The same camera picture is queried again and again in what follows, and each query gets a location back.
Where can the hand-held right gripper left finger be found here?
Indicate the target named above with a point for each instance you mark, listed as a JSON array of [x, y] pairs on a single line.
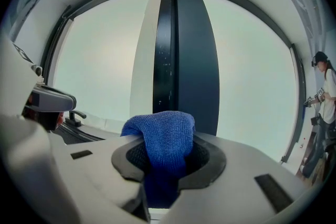
[[99, 165]]

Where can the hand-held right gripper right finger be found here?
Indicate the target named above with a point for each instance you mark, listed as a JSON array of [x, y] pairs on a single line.
[[236, 186]]

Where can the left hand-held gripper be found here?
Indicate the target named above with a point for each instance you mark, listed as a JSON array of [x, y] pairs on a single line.
[[36, 70]]

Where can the blue microfibre cloth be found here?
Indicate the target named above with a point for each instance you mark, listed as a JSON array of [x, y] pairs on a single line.
[[162, 144]]

